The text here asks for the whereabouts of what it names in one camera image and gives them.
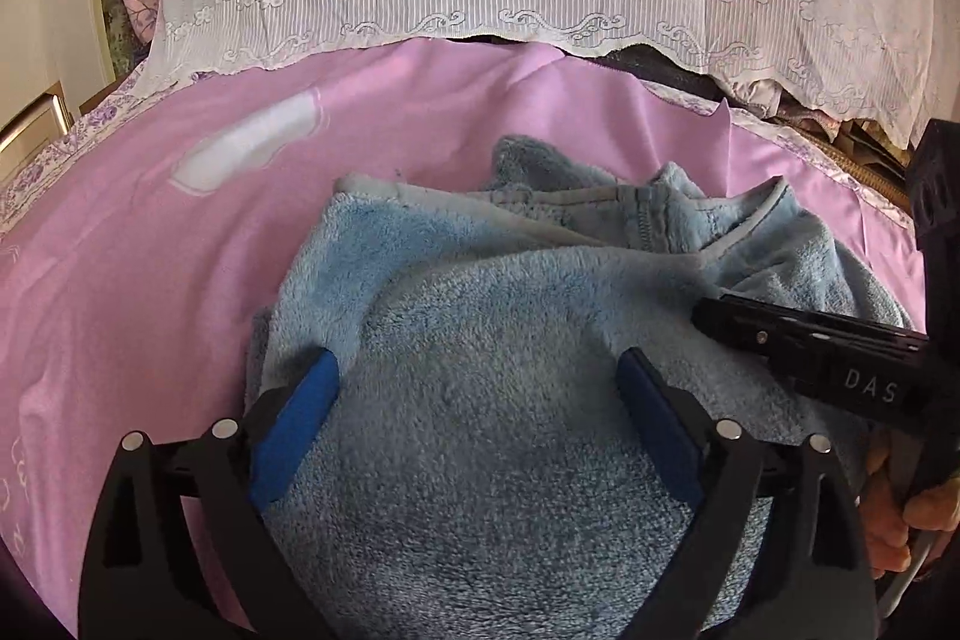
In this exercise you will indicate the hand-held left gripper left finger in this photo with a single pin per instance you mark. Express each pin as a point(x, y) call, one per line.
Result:
point(292, 437)

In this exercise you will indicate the person's right hand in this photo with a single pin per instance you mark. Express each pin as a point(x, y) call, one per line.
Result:
point(930, 512)

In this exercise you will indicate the wooden headboard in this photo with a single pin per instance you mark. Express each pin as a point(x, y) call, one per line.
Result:
point(30, 123)

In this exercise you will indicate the blue fleece jacket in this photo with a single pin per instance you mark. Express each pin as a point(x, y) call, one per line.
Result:
point(487, 325)

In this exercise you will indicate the pink printed blanket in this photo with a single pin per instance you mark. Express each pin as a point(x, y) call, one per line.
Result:
point(150, 272)

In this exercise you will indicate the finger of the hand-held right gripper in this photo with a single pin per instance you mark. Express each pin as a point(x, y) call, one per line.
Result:
point(750, 325)

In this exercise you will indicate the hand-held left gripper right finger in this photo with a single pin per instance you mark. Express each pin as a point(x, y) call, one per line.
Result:
point(660, 430)

